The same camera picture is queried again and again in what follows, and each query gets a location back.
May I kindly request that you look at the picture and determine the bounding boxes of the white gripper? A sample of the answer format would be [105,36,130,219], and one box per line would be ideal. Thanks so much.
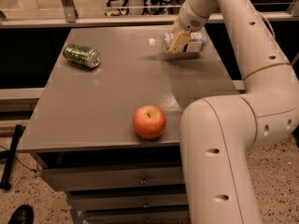
[167,0,215,53]

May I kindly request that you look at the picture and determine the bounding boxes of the clear plastic water bottle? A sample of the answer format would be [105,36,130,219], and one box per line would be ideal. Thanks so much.
[149,32,206,53]

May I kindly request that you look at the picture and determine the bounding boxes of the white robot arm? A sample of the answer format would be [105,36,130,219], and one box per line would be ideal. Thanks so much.
[169,0,299,224]

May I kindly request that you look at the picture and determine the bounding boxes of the black office chair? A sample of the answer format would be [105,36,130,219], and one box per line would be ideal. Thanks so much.
[105,0,129,17]

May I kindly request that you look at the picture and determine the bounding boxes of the red apple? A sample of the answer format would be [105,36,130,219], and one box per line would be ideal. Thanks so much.
[133,105,166,140]

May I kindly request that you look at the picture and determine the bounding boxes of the green soda can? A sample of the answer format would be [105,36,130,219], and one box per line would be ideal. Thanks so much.
[63,43,100,69]

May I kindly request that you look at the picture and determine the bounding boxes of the grey metal railing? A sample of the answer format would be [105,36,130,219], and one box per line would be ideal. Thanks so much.
[0,0,299,30]

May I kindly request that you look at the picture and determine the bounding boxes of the grey drawer cabinet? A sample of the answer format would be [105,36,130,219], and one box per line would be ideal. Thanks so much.
[19,26,236,224]

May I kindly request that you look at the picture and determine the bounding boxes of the black stand leg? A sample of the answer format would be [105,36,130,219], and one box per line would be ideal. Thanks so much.
[0,124,23,190]

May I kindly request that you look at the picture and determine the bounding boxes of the black shoe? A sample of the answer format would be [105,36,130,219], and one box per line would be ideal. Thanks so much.
[8,204,34,224]

